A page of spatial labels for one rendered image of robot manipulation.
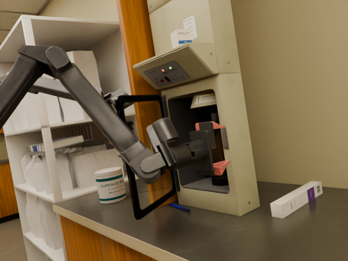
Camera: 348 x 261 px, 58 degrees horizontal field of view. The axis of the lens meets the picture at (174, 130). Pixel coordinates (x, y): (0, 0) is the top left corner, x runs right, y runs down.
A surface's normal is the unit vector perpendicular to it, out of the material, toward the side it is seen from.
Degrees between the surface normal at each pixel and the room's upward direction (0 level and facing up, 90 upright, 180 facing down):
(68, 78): 76
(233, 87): 90
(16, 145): 90
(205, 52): 90
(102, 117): 68
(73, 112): 99
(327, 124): 90
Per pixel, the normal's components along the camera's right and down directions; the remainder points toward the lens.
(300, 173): -0.77, 0.15
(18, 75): 0.05, -0.31
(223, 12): 0.61, -0.06
